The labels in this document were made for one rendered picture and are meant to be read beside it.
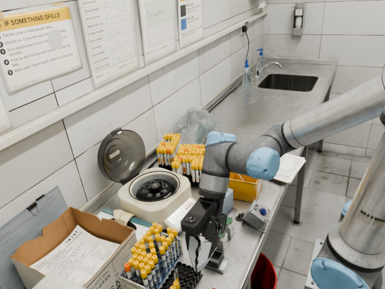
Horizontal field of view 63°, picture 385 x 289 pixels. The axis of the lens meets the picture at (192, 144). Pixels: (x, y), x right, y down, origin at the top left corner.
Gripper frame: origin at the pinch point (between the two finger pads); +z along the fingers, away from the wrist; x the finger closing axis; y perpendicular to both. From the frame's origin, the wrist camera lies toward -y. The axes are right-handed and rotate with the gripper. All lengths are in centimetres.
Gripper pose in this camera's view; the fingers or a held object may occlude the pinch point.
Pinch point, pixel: (196, 268)
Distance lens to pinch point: 87.2
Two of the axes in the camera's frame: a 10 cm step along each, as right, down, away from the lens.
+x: -8.8, -1.6, 4.4
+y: 4.4, 0.4, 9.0
